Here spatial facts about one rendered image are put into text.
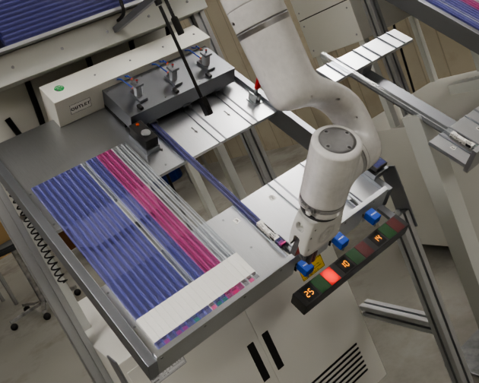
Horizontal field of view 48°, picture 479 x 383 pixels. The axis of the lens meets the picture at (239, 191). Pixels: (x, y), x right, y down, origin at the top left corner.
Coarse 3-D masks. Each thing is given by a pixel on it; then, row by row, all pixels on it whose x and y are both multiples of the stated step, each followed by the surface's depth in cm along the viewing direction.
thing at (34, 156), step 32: (224, 96) 150; (32, 128) 137; (64, 128) 138; (96, 128) 139; (128, 128) 139; (192, 128) 140; (224, 128) 141; (32, 160) 130; (64, 160) 131; (160, 160) 132; (32, 192) 124
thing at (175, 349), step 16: (384, 192) 127; (368, 208) 126; (352, 224) 125; (288, 256) 113; (272, 272) 110; (288, 272) 116; (256, 288) 109; (272, 288) 115; (224, 304) 105; (240, 304) 108; (208, 320) 102; (224, 320) 108; (192, 336) 102; (208, 336) 107; (160, 352) 98; (176, 352) 101; (160, 368) 101
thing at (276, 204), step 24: (264, 192) 127; (288, 192) 127; (360, 192) 129; (216, 216) 122; (240, 216) 122; (264, 216) 122; (288, 216) 123; (240, 240) 118; (264, 240) 118; (288, 240) 118; (264, 264) 114; (120, 312) 105; (144, 336) 102
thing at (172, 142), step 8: (160, 128) 138; (160, 136) 138; (168, 136) 137; (176, 144) 135; (184, 152) 133; (192, 160) 131; (200, 168) 130; (208, 176) 128; (216, 184) 127; (224, 192) 125; (232, 200) 124; (240, 208) 122; (248, 208) 122; (248, 216) 121; (256, 216) 121; (280, 240) 117
